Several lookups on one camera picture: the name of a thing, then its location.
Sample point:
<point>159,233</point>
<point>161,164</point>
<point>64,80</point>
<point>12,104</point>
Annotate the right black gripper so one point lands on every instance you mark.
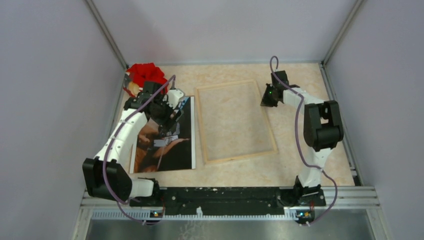
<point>264,101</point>

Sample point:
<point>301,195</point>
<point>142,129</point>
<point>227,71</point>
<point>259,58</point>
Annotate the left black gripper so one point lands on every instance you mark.
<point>167,121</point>

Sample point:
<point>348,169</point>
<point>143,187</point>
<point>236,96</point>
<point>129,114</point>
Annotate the large glossy photo print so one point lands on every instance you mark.
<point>173,150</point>

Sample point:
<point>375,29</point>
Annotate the wooden picture frame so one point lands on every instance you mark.
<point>231,122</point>

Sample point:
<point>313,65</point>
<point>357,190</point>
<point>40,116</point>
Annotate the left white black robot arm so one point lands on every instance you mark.
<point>104,176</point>

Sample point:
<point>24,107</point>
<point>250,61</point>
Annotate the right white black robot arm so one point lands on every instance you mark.
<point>318,130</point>

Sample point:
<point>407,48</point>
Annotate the red cloth toy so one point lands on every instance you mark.
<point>138,74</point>

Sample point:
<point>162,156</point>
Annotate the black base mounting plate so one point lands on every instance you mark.
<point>228,201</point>

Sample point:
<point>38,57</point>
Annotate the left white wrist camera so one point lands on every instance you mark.
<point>174,97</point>

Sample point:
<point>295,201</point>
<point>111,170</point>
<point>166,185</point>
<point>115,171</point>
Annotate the aluminium front rail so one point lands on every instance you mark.
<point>342,198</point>

